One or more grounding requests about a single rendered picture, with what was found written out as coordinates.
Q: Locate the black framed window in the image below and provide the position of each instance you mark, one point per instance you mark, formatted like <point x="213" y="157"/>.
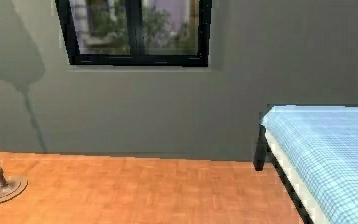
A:
<point x="135" y="33"/>

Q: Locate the floor lamp with round base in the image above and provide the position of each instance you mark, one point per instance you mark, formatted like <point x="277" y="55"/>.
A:
<point x="3" y="188"/>

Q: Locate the bed with blue checked cover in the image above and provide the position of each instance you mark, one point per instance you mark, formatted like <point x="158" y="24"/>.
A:
<point x="327" y="156"/>

